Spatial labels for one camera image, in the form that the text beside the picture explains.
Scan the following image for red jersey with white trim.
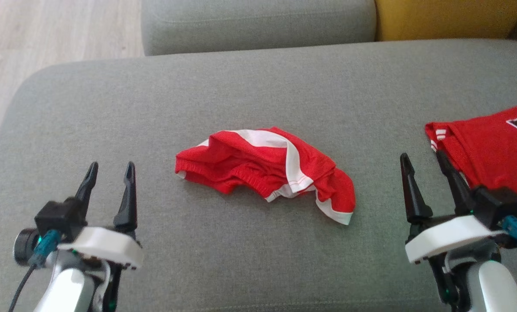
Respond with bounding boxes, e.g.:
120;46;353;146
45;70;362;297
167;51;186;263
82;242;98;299
424;104;517;209

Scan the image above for large grey sofa chaise seat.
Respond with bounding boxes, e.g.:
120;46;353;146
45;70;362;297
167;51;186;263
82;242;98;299
0;38;517;312

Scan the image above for teal left camera plug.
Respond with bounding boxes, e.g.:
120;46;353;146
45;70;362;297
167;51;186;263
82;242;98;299
28;229;62;267

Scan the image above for big yellow sofa back cushion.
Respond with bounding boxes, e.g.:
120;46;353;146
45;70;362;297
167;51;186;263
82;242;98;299
374;0;517;42

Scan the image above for grey sofa seat cushion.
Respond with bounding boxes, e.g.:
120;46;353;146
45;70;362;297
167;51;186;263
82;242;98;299
141;0;377;57

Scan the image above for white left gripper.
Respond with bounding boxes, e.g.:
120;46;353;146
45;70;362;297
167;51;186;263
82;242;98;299
58;161;144;312

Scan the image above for black left camera cable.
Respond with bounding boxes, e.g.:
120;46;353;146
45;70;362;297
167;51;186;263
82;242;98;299
8;263;39;312

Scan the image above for red shorts with white stripes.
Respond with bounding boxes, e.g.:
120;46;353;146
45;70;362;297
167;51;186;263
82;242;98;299
174;126;357;226

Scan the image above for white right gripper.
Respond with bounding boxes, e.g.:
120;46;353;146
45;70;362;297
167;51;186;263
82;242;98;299
399;149;507;309

